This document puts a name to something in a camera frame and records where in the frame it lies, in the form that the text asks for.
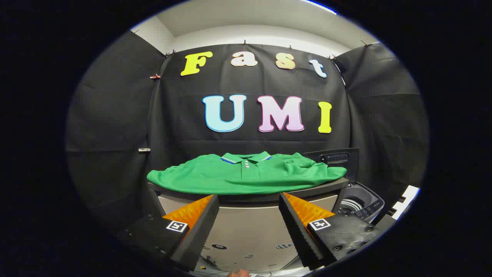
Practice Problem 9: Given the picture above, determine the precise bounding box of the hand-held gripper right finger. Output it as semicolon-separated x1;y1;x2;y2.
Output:
279;192;381;270

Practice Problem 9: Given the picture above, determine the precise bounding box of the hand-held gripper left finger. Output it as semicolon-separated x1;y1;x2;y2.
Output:
117;194;219;272

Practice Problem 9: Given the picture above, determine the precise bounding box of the green polo shirt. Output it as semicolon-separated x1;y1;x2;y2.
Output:
147;151;347;195

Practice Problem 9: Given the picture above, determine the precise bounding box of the grey washing machine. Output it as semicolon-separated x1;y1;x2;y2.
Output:
332;182;385;224

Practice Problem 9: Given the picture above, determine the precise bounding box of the white panel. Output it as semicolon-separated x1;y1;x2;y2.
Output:
386;185;420;220

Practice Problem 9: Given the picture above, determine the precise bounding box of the row of small dark clips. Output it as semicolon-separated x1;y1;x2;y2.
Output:
131;29;371;60

